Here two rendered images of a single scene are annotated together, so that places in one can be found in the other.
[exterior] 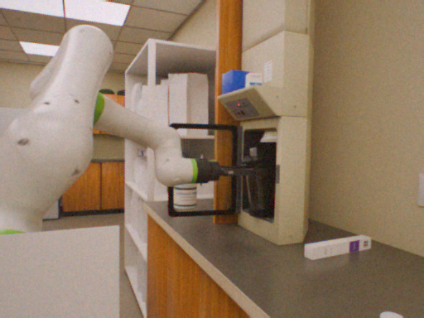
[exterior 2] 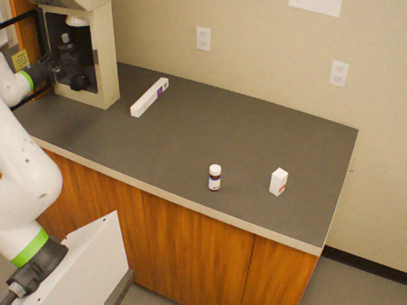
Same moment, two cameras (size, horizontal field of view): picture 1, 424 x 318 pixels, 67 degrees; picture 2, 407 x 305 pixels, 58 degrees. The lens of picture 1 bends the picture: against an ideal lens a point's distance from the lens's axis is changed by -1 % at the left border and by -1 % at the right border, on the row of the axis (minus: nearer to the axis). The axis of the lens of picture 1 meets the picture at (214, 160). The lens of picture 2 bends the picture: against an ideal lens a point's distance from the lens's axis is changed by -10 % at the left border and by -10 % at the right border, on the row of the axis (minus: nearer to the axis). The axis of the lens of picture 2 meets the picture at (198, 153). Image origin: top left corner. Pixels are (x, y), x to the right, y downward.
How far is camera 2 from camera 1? 0.77 m
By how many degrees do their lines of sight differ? 52
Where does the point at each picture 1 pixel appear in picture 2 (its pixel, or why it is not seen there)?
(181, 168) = (21, 88)
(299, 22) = not seen: outside the picture
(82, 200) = not seen: outside the picture
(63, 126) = (53, 173)
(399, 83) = not seen: outside the picture
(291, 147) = (103, 32)
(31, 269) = (97, 249)
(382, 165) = (167, 17)
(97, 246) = (112, 224)
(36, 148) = (50, 194)
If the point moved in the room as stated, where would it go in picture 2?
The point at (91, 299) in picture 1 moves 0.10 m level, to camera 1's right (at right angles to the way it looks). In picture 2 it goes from (114, 242) to (145, 224)
